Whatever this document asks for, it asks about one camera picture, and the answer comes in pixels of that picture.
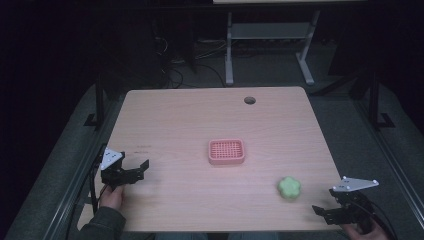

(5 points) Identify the person's left hand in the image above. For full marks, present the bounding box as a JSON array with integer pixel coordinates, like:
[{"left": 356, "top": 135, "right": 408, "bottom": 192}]
[{"left": 99, "top": 184, "right": 126, "bottom": 212}]

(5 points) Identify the person's right hand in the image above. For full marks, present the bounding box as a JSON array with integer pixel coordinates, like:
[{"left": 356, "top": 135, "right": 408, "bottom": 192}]
[{"left": 340, "top": 219, "right": 390, "bottom": 240}]

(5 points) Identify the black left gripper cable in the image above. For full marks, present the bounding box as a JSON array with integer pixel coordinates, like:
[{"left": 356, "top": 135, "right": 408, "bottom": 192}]
[{"left": 87, "top": 143, "right": 108, "bottom": 215}]

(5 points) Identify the green flower-shaped soap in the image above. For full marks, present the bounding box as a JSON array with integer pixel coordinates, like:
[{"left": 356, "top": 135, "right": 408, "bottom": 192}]
[{"left": 277, "top": 176, "right": 303, "bottom": 201}]

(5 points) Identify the white metal stand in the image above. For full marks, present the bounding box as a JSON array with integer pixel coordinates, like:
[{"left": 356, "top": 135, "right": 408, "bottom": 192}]
[{"left": 224, "top": 9, "right": 322, "bottom": 87}]

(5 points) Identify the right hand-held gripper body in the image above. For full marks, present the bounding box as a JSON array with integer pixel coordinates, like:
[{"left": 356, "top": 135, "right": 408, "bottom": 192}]
[{"left": 328, "top": 176, "right": 380, "bottom": 233}]

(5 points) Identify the black metal stand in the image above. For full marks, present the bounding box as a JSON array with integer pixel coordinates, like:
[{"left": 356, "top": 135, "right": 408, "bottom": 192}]
[
  {"left": 367, "top": 71, "right": 397, "bottom": 130},
  {"left": 83, "top": 74, "right": 108, "bottom": 130}
]

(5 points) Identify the pink soap dish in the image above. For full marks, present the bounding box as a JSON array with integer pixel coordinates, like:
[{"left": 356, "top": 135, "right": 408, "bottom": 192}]
[{"left": 207, "top": 138, "right": 246, "bottom": 167}]

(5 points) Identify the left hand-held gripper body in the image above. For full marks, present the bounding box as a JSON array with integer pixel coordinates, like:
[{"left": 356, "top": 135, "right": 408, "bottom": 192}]
[{"left": 99, "top": 146, "right": 135, "bottom": 192}]

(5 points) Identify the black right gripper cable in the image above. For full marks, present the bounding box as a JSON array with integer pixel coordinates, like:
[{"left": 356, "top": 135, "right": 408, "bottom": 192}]
[{"left": 364, "top": 199, "right": 398, "bottom": 240}]

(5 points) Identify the tangle of floor cables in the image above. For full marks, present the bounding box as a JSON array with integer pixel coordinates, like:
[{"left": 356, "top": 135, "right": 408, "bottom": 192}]
[{"left": 152, "top": 35, "right": 229, "bottom": 90}]

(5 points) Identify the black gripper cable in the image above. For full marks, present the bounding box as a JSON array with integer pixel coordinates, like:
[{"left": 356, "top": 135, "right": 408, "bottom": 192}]
[
  {"left": 87, "top": 143, "right": 108, "bottom": 215},
  {"left": 364, "top": 199, "right": 398, "bottom": 240}
]

